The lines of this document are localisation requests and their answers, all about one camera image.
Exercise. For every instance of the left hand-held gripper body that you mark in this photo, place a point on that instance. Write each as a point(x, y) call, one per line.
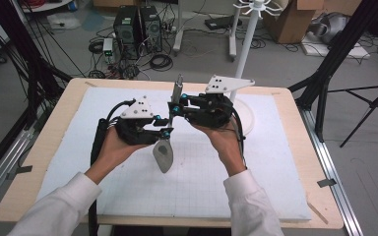
point(134, 131)

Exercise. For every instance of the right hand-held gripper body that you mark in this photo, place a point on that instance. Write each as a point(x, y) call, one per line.
point(215, 109)

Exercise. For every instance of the grey spoon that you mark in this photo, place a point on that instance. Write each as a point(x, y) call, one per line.
point(163, 157)

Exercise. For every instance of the person's left hand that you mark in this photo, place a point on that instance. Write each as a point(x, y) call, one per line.
point(118, 150)

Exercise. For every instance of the person's right hand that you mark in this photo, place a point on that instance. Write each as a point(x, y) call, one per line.
point(224, 141)

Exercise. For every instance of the white foam mat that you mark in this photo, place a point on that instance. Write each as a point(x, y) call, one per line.
point(193, 183)

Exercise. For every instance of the white desk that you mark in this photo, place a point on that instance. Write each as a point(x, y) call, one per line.
point(178, 32)

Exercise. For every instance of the white hook stand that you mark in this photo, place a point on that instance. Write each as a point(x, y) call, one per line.
point(247, 42)

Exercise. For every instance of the black computer tower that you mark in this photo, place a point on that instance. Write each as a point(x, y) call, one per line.
point(126, 31)
point(151, 28)

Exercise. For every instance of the black flat device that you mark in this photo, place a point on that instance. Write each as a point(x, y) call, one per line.
point(221, 22)

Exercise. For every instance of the small box with green light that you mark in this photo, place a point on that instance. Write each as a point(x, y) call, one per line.
point(108, 46)

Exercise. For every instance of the large cardboard box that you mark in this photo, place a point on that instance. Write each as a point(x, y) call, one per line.
point(288, 26)

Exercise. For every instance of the black tape piece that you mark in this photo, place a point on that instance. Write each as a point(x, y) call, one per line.
point(23, 169)
point(326, 182)

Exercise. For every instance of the small cardboard box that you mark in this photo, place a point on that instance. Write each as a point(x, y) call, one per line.
point(111, 2)

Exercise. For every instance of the white flat board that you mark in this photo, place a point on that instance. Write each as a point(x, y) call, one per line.
point(341, 52)

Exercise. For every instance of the grey plastic appliance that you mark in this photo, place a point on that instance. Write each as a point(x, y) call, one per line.
point(328, 26)

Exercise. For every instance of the round white table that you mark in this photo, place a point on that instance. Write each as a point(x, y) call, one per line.
point(52, 5)

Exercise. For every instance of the black tripod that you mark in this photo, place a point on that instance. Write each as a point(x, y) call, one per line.
point(370, 106)

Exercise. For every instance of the red items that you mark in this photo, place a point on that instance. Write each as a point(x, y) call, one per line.
point(32, 2)

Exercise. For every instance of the black frame post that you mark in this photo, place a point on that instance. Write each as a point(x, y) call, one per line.
point(29, 65)
point(336, 55)

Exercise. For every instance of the aluminium rail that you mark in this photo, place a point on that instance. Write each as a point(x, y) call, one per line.
point(6, 164)
point(341, 203)

